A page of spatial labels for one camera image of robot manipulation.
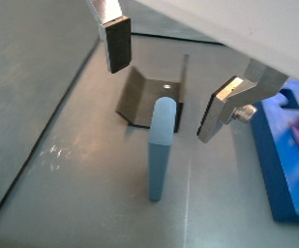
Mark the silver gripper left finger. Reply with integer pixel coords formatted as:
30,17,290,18
86,0,131,74

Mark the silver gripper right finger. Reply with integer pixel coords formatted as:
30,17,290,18
197,59,289,143

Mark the light blue two-legged peg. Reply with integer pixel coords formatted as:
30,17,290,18
149,97,177,202

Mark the blue shape-sorting board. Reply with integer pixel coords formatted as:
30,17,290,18
251,79,299,223

